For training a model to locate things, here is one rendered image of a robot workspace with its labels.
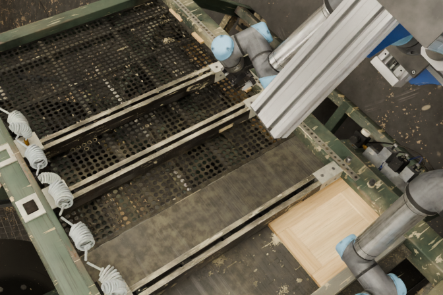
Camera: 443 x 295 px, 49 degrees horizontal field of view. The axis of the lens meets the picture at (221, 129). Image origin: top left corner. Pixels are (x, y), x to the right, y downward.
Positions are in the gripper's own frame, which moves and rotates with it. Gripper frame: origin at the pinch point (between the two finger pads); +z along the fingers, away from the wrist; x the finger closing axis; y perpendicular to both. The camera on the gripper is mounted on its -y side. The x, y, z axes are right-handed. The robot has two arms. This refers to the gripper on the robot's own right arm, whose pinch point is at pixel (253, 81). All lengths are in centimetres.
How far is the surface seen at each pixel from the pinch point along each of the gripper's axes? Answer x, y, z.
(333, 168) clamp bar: 37, -6, 38
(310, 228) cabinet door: 53, 16, 30
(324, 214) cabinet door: 51, 8, 35
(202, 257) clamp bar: 44, 52, 3
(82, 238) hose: 22, 77, -26
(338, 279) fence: 75, 18, 23
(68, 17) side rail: -108, 58, 24
